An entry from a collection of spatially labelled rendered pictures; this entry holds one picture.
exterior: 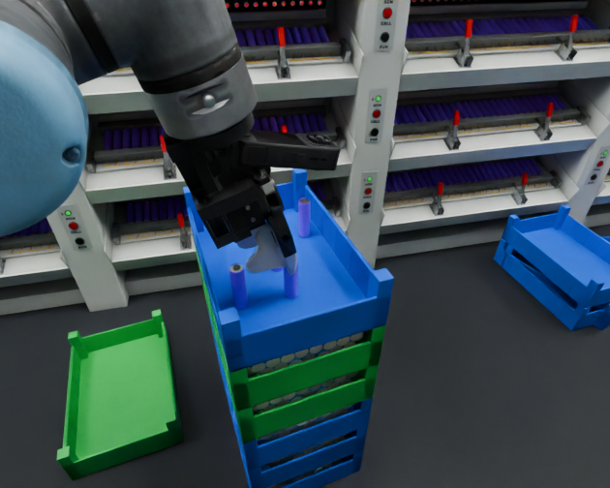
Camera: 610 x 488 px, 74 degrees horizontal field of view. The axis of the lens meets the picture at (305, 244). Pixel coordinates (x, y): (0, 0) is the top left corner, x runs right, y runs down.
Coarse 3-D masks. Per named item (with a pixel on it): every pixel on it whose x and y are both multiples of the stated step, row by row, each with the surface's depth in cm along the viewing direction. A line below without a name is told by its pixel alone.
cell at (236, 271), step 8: (232, 264) 50; (240, 264) 50; (232, 272) 49; (240, 272) 49; (232, 280) 50; (240, 280) 50; (232, 288) 51; (240, 288) 50; (240, 296) 51; (240, 304) 52
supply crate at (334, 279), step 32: (288, 192) 70; (192, 224) 59; (288, 224) 68; (320, 224) 65; (224, 256) 62; (320, 256) 62; (352, 256) 56; (224, 288) 56; (256, 288) 56; (320, 288) 56; (352, 288) 56; (384, 288) 47; (224, 320) 41; (256, 320) 51; (288, 320) 44; (320, 320) 46; (352, 320) 48; (384, 320) 50; (256, 352) 45; (288, 352) 47
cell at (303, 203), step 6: (300, 198) 62; (306, 198) 62; (300, 204) 61; (306, 204) 61; (300, 210) 62; (306, 210) 62; (300, 216) 63; (306, 216) 63; (300, 222) 63; (306, 222) 63; (300, 228) 64; (306, 228) 64; (300, 234) 65; (306, 234) 65
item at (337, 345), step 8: (352, 336) 52; (360, 336) 53; (328, 344) 51; (336, 344) 52; (344, 344) 52; (352, 344) 53; (296, 352) 50; (304, 352) 50; (312, 352) 51; (320, 352) 51; (328, 352) 52; (272, 360) 49; (280, 360) 49; (288, 360) 50; (296, 360) 50; (304, 360) 51; (248, 368) 49; (256, 368) 48; (264, 368) 49; (272, 368) 50; (280, 368) 50; (248, 376) 50
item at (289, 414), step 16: (208, 304) 69; (224, 368) 58; (368, 368) 56; (352, 384) 57; (368, 384) 58; (304, 400) 54; (320, 400) 56; (336, 400) 57; (352, 400) 59; (240, 416) 51; (256, 416) 53; (272, 416) 54; (288, 416) 55; (304, 416) 57; (240, 432) 54; (256, 432) 55; (272, 432) 56
